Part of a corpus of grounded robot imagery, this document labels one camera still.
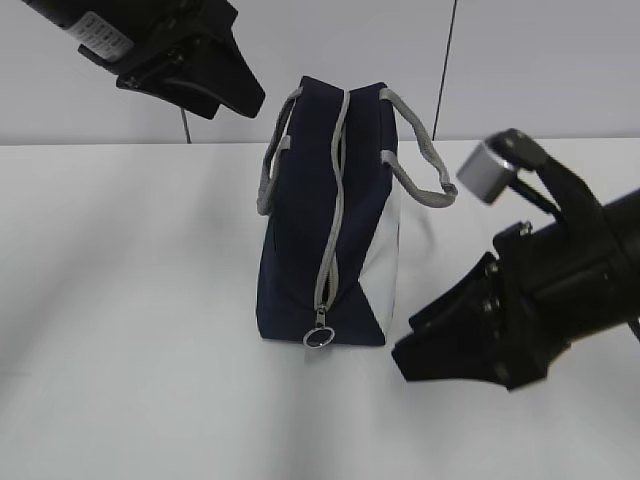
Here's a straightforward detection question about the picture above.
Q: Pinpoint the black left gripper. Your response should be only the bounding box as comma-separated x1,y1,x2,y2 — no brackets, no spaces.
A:
78,1,265,120

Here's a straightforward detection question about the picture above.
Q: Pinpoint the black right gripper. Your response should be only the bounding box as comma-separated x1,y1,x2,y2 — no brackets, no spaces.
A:
392,222,570,390

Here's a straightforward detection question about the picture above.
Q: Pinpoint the navy blue lunch bag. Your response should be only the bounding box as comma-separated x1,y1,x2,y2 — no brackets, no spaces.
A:
256,76,457,349

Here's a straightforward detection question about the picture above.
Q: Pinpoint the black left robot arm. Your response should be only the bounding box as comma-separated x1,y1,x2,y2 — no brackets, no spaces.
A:
27,1,265,119

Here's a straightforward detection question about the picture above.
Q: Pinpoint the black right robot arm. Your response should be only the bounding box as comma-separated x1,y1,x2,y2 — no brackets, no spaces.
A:
256,76,639,390

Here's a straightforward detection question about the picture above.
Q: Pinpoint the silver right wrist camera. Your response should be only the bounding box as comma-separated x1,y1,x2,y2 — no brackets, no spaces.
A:
456,140,518,205

